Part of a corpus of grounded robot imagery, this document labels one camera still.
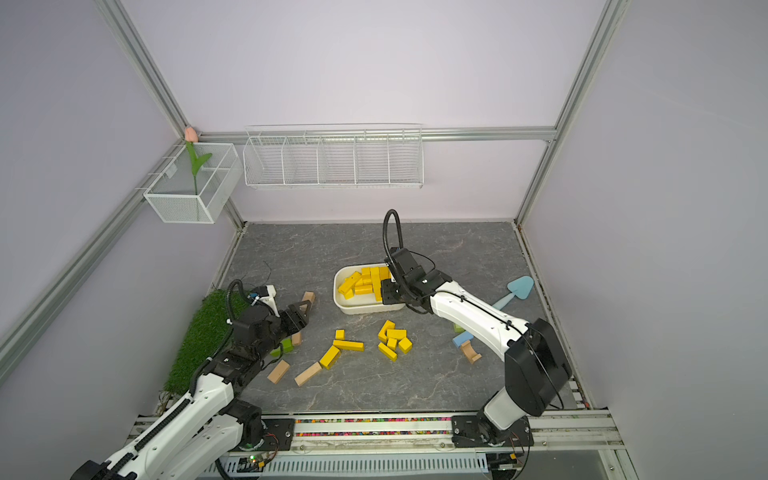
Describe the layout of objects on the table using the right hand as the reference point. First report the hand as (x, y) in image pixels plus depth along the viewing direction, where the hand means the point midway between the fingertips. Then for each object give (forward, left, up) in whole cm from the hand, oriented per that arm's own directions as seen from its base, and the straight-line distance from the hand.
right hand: (386, 288), depth 84 cm
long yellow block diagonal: (+9, +13, -11) cm, 19 cm away
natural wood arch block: (-14, -24, -14) cm, 31 cm away
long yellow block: (+9, +4, -12) cm, 15 cm away
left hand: (-5, +23, -1) cm, 23 cm away
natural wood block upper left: (+5, +26, -12) cm, 29 cm away
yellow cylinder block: (+7, +8, -12) cm, 16 cm away
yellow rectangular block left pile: (-15, +16, -13) cm, 26 cm away
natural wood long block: (-19, +22, -14) cm, 32 cm away
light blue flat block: (-10, -23, -13) cm, 28 cm away
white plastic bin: (+1, +9, -12) cm, 15 cm away
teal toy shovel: (+9, -45, -14) cm, 48 cm away
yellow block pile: (-14, 0, -12) cm, 18 cm away
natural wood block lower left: (-19, +30, -13) cm, 38 cm away
